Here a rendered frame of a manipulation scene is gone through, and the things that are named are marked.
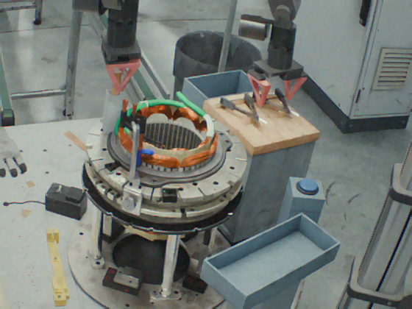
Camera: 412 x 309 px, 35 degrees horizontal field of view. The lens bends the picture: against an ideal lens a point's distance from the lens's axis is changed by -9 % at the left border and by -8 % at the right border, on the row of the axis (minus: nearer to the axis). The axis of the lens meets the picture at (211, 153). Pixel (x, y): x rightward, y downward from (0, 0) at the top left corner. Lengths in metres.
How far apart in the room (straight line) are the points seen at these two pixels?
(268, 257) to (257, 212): 0.37
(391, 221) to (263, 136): 0.38
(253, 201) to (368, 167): 2.04
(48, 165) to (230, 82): 0.52
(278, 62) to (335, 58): 2.26
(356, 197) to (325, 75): 0.86
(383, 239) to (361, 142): 2.46
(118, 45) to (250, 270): 0.47
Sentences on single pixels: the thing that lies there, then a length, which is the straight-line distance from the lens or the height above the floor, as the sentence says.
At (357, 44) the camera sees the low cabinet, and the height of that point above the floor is 0.53.
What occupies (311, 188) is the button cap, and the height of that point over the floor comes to 1.04.
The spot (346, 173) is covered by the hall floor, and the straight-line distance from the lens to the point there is 3.49.
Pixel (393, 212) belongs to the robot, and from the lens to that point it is 1.32.
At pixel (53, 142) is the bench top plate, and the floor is 0.78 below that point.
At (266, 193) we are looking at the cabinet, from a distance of 1.62.
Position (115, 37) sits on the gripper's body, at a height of 1.32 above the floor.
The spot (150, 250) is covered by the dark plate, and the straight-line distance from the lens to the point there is 1.61.
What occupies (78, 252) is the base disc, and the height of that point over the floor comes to 0.80.
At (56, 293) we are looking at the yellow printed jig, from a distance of 1.47.
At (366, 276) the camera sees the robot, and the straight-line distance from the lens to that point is 1.42.
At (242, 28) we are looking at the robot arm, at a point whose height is 1.26.
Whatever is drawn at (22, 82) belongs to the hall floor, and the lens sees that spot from 3.87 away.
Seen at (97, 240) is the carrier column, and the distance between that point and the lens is 1.49.
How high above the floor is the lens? 1.86
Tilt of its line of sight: 33 degrees down
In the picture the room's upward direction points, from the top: 11 degrees clockwise
